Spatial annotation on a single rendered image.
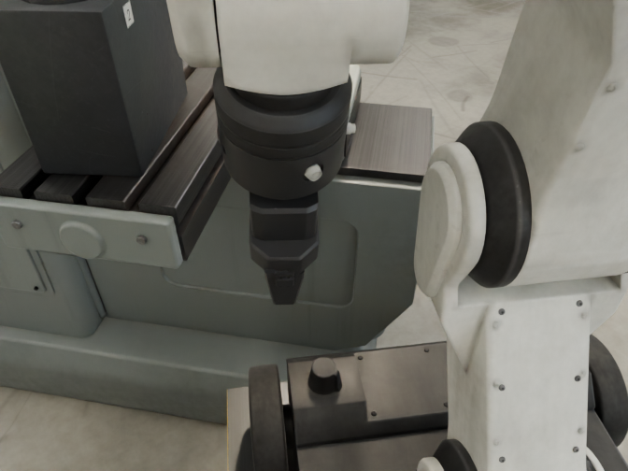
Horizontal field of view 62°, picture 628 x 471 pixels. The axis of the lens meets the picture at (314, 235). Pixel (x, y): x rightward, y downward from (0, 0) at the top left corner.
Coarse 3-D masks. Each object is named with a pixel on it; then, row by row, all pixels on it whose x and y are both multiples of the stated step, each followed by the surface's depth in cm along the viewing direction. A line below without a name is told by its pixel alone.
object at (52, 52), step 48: (0, 0) 52; (48, 0) 50; (96, 0) 52; (144, 0) 60; (0, 48) 52; (48, 48) 52; (96, 48) 52; (144, 48) 60; (48, 96) 55; (96, 96) 55; (144, 96) 61; (48, 144) 59; (96, 144) 59; (144, 144) 61
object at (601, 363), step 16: (592, 336) 88; (592, 352) 84; (608, 352) 84; (592, 368) 82; (608, 368) 82; (592, 384) 82; (608, 384) 81; (624, 384) 81; (608, 400) 80; (624, 400) 81; (608, 416) 80; (624, 416) 81; (608, 432) 81; (624, 432) 82
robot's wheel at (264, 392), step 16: (256, 368) 84; (272, 368) 84; (256, 384) 80; (272, 384) 80; (256, 400) 78; (272, 400) 78; (256, 416) 76; (272, 416) 76; (256, 432) 75; (272, 432) 76; (256, 448) 75; (272, 448) 75; (256, 464) 75; (272, 464) 75
